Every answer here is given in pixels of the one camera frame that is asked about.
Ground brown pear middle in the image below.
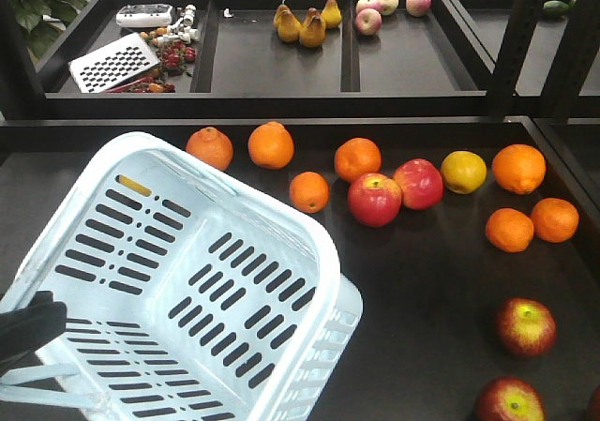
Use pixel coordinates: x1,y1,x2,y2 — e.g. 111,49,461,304
299,8,326,48

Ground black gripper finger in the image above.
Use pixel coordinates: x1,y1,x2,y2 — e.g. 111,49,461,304
1,291,67,375

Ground brown pear long stem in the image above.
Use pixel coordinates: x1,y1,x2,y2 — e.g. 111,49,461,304
321,0,342,30

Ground black wooden produce display stand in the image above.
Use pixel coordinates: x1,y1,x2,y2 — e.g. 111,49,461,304
223,117,599,420

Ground pink apple right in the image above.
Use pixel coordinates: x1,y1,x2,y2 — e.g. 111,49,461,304
406,0,431,17

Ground plain red apple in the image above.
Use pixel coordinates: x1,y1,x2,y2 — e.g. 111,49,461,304
393,158,444,211

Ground pink apple back middle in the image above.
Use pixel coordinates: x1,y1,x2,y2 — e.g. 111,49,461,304
378,0,399,16

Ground brown pear left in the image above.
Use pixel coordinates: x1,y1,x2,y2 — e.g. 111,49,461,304
273,0,291,29

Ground pile of red strawberries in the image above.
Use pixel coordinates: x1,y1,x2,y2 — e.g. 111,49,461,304
106,26,199,94

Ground mandarin right of pair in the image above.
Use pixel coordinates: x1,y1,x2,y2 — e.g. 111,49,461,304
530,198,579,243

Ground pink apple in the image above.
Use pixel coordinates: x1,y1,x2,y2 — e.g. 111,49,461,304
378,0,399,16
354,8,383,37
355,0,382,13
406,0,431,17

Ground pink apple front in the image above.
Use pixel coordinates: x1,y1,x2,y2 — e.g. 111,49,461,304
354,8,383,37

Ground yellow green apple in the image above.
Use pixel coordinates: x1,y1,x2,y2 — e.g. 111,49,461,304
441,150,488,195

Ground pink apple back left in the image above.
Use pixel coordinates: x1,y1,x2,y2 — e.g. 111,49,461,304
355,0,382,13

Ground white device box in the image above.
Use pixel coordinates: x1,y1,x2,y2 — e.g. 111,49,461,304
115,4,173,28

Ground front yellow asian pear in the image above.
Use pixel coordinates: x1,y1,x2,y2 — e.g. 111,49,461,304
116,174,152,197

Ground mandarin left of pair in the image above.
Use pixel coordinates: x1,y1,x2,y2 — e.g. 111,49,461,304
485,207,534,253

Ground red apple with stem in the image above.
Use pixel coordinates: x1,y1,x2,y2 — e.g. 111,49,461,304
347,173,402,228

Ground black shelf upright post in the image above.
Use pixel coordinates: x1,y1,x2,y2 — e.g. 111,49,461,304
486,0,545,121

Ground small mandarin front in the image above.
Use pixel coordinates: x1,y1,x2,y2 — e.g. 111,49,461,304
289,172,330,214

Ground avocado far left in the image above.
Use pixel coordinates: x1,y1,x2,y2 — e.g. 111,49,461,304
542,0,571,19

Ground mandarin of pair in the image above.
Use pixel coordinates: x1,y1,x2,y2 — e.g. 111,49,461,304
485,207,534,253
530,198,579,243

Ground brown pear front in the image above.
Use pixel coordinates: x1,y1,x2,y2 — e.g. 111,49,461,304
277,11,301,43

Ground large orange right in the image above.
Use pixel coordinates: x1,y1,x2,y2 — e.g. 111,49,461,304
492,143,547,195

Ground light blue plastic basket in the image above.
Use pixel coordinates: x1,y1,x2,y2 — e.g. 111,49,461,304
1,132,363,420

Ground red yellow apple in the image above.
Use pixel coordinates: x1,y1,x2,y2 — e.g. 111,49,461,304
495,297,558,358

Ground knobbed orange left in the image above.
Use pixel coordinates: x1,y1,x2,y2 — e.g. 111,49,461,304
185,127,233,171

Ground white perforated tray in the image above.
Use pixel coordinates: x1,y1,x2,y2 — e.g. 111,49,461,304
68,33,159,94

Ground potted green plant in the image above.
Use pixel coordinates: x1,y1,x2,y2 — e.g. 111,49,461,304
8,0,87,60

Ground white plastic fittings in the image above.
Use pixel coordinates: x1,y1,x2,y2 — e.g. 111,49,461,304
153,4,199,46

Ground dark red apple lowest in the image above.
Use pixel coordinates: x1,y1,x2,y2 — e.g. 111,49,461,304
475,376,547,421

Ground orange behind red apples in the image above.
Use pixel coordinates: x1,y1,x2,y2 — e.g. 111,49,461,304
334,137,382,183

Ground large orange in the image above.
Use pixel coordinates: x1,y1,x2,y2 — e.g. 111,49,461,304
247,121,294,170
492,143,547,195

